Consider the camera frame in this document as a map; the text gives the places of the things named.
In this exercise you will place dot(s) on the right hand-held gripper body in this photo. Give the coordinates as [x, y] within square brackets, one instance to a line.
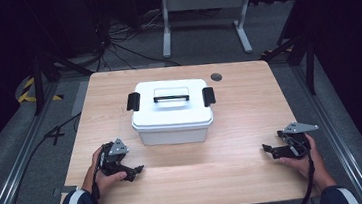
[298, 144]

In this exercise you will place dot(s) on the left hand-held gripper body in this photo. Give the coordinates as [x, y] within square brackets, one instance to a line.
[112, 157]

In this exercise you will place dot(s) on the white plastic storage box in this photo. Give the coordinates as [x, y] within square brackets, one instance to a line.
[172, 137]

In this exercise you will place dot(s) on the white box lid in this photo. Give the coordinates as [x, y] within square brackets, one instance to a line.
[170, 114]

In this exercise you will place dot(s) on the person's left hand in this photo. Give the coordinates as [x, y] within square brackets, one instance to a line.
[101, 182]

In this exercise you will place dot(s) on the person's right hand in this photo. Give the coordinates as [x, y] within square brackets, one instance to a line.
[316, 171]

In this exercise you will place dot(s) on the black metal stand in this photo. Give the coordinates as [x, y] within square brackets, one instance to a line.
[309, 59]
[38, 82]

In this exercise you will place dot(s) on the grey table grommet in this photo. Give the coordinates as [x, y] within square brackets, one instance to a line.
[216, 77]

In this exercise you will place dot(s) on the yellow black floor tape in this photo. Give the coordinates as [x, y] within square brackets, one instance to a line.
[25, 95]

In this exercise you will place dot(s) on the aluminium floor rail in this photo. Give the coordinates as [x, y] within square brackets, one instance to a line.
[18, 171]
[336, 140]

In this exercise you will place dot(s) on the white metal desk frame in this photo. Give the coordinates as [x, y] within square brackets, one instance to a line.
[204, 1]

